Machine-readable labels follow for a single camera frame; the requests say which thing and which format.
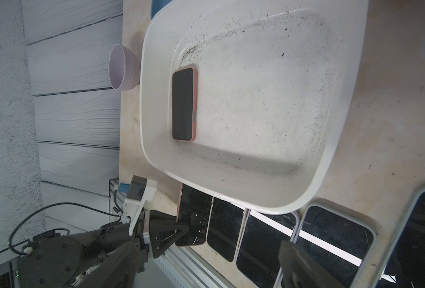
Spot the blue bowl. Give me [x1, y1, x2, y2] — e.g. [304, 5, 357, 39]
[151, 0, 172, 19]

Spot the black phone purple case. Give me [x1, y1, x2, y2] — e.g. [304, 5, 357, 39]
[236, 211, 300, 288]

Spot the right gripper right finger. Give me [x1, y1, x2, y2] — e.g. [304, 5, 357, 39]
[278, 241, 344, 288]

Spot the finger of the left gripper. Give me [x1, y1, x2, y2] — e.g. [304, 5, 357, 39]
[149, 210, 190, 259]

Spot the black phone cream case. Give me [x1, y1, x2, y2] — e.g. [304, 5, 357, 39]
[207, 198, 244, 262]

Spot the purple bowl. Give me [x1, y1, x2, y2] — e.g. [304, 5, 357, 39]
[109, 44, 141, 91]

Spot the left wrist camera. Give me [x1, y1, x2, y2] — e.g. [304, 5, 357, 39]
[117, 175, 158, 236]

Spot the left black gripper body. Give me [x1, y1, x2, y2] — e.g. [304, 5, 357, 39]
[130, 208, 162, 259]

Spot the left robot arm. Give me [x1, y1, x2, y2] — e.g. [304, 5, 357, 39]
[0, 210, 190, 288]

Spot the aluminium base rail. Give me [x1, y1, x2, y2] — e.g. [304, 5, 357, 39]
[109, 178, 234, 288]

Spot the black phone grey-green case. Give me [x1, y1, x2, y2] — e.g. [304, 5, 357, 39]
[293, 202, 376, 288]

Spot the black phone green case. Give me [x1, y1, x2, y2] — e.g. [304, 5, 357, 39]
[371, 186, 425, 288]

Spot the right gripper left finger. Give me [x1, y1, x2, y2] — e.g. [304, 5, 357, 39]
[78, 241, 139, 288]

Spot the white plastic storage box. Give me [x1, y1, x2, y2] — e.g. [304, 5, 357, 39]
[139, 1, 369, 214]

